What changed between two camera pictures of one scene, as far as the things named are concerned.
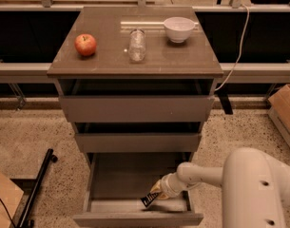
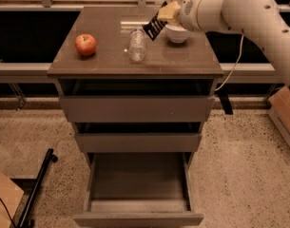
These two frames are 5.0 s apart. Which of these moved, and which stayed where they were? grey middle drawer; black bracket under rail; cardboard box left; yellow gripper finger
Moved: yellow gripper finger
Stayed: cardboard box left; grey middle drawer; black bracket under rail
